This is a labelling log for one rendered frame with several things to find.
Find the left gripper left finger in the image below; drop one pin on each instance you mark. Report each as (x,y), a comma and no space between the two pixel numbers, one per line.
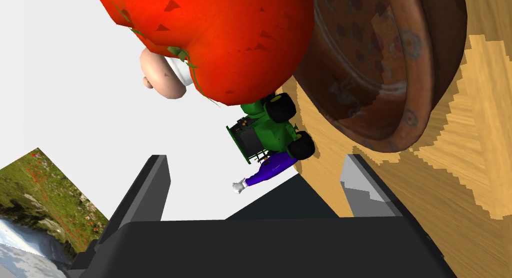
(142,194)

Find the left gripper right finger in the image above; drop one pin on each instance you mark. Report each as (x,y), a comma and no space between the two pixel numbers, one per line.
(366,194)

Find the wooden table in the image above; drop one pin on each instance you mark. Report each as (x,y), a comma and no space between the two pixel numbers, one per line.
(460,190)

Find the purple bottle with white cap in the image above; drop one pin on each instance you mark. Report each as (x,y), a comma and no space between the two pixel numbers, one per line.
(268,171)

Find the green toy tractor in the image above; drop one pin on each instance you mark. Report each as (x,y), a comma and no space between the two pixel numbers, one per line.
(268,130)

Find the beige mushroom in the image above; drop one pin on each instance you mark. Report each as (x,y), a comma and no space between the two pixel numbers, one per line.
(164,76)

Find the brown copper bowl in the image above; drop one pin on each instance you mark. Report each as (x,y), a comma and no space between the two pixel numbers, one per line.
(380,66)

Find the red tomato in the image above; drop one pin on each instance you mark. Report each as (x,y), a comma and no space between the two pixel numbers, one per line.
(224,34)

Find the landscape picture on wall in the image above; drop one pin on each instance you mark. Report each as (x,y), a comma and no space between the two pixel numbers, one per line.
(38,214)

